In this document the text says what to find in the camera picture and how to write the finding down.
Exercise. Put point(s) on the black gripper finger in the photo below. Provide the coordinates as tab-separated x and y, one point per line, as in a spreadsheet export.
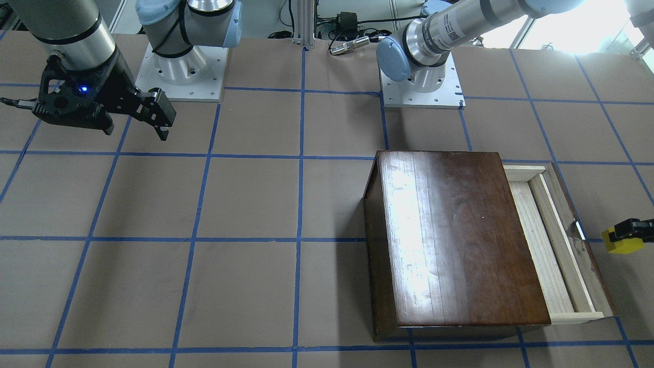
642	236
634	226

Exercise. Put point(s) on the yellow block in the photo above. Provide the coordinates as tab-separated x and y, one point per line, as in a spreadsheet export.
625	246

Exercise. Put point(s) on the light wooden drawer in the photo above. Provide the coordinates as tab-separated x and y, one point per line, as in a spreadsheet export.
569	277

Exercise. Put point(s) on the dark wooden drawer cabinet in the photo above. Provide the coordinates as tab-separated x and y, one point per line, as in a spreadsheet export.
446	249

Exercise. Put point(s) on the black power supply box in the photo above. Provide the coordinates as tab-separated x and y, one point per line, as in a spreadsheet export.
344	20

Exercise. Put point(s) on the silver cylindrical connector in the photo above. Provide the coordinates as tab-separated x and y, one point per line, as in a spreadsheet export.
349	46

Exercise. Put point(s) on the aluminium frame post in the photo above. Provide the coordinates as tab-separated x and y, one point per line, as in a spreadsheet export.
304	19

